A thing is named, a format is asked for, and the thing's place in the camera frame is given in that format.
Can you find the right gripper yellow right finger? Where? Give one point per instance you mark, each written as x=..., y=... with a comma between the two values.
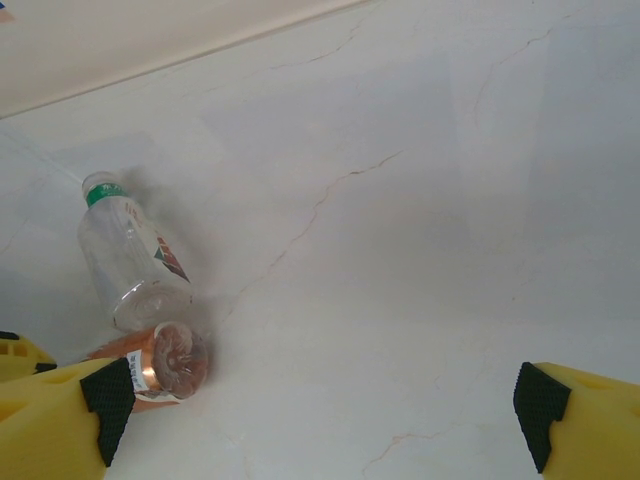
x=595, y=430

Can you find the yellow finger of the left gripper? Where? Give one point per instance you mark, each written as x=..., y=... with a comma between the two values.
x=17, y=357

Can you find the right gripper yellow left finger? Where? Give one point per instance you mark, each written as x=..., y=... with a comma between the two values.
x=45, y=430

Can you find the copper label bottle, white cap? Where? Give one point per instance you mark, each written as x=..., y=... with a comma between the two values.
x=175, y=360

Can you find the clear bottle with green band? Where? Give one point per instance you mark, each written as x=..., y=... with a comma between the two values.
x=125, y=250

